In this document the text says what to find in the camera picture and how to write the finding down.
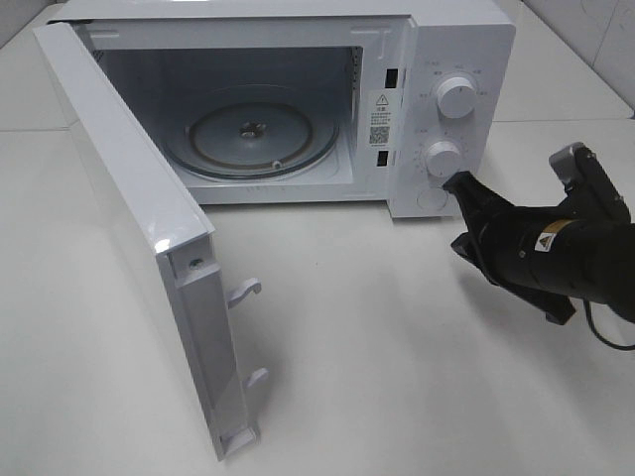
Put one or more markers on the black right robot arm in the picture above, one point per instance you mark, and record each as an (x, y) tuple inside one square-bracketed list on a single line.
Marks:
[(610, 266)]

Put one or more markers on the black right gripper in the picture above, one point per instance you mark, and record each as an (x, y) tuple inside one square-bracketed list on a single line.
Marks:
[(531, 252)]

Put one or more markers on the white microwave door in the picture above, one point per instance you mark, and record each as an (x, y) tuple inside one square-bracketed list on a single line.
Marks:
[(161, 235)]

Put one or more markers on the white microwave oven body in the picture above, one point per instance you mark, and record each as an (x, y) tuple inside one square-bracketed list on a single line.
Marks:
[(158, 54)]

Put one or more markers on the round white door button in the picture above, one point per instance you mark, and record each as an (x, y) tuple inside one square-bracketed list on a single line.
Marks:
[(432, 199)]

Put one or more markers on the glass microwave turntable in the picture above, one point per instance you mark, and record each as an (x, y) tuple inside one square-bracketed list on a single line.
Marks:
[(251, 132)]

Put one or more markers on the white warning label sticker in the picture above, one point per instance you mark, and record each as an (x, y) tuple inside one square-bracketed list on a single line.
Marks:
[(379, 118)]

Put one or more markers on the upper white power knob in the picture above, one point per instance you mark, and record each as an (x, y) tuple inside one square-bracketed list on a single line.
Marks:
[(456, 96)]

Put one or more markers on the lower white timer knob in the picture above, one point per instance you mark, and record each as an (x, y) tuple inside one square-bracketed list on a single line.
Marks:
[(442, 159)]

